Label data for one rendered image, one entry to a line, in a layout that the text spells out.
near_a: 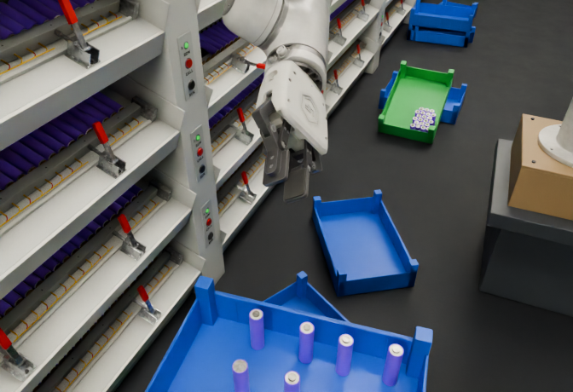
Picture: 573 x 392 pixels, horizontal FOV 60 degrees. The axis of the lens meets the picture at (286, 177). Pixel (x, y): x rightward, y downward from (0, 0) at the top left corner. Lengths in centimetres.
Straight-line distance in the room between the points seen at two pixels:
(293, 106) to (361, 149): 119
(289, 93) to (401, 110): 137
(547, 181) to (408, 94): 97
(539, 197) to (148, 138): 80
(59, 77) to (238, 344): 43
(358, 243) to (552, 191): 52
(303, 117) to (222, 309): 29
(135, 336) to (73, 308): 22
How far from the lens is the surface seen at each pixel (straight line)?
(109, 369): 108
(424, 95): 200
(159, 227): 103
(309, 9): 73
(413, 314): 127
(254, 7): 69
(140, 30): 87
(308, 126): 61
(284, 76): 62
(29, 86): 73
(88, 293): 94
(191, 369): 68
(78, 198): 83
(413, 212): 153
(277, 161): 56
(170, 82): 92
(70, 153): 86
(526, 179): 114
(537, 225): 116
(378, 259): 136
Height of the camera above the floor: 98
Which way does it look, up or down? 37 degrees down
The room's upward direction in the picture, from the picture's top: straight up
